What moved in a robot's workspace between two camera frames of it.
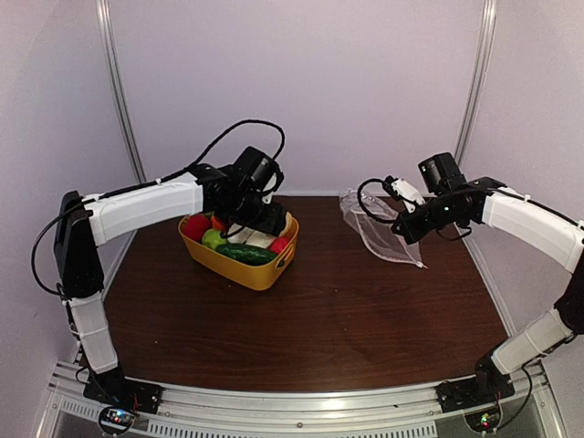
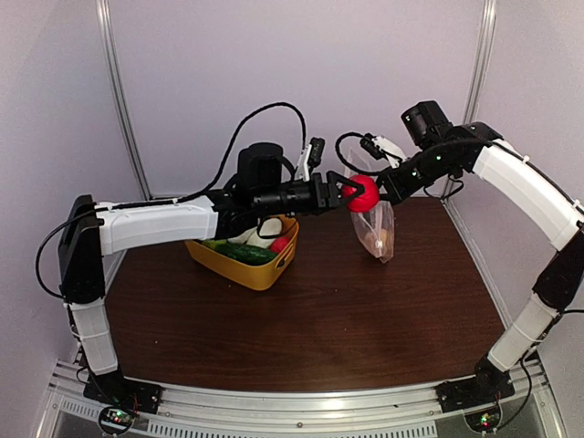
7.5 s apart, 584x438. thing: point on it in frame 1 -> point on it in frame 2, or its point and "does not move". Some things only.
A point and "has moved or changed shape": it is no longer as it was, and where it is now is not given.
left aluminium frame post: x=116 y=88 does not move
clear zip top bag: x=373 y=217 has moved or changed shape
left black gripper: x=273 y=224 -> x=331 y=199
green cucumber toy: x=245 y=255 does not move
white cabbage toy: x=250 y=236 does not move
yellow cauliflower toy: x=289 y=223 -> x=381 y=242
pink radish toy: x=277 y=244 does not move
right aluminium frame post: x=477 y=80 does not move
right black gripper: x=411 y=233 -> x=397 y=192
